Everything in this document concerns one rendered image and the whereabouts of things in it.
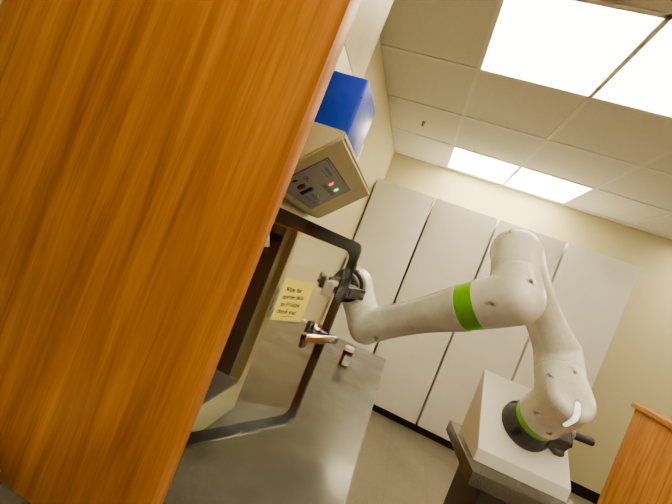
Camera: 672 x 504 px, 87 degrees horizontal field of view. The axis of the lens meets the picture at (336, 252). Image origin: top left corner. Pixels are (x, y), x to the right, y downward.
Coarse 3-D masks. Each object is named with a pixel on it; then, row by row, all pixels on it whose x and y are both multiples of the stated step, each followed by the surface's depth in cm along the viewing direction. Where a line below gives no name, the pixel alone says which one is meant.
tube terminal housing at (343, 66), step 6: (342, 54) 64; (342, 60) 65; (348, 60) 68; (336, 66) 64; (342, 66) 66; (348, 66) 69; (342, 72) 67; (348, 72) 70; (282, 204) 64; (288, 204) 67; (288, 210) 68; (294, 210) 71; (300, 210) 74; (306, 216) 79
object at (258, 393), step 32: (288, 224) 56; (288, 256) 58; (320, 256) 64; (352, 256) 71; (256, 288) 55; (320, 288) 66; (256, 320) 57; (320, 320) 69; (224, 352) 54; (256, 352) 59; (288, 352) 65; (320, 352) 73; (224, 384) 56; (256, 384) 62; (288, 384) 68; (224, 416) 58; (256, 416) 64; (288, 416) 71
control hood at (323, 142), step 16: (320, 128) 47; (320, 144) 46; (336, 144) 47; (304, 160) 48; (320, 160) 50; (336, 160) 52; (352, 160) 54; (352, 176) 61; (352, 192) 70; (368, 192) 75; (304, 208) 68; (320, 208) 72; (336, 208) 77
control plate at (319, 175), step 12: (312, 168) 51; (324, 168) 53; (300, 180) 53; (312, 180) 55; (324, 180) 57; (336, 180) 60; (288, 192) 56; (312, 192) 61; (324, 192) 63; (336, 192) 66; (312, 204) 67
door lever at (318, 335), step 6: (318, 324) 69; (312, 330) 68; (318, 330) 68; (306, 336) 60; (312, 336) 61; (318, 336) 62; (324, 336) 64; (330, 336) 65; (306, 342) 60; (312, 342) 61; (318, 342) 63; (324, 342) 64; (330, 342) 65; (336, 342) 66
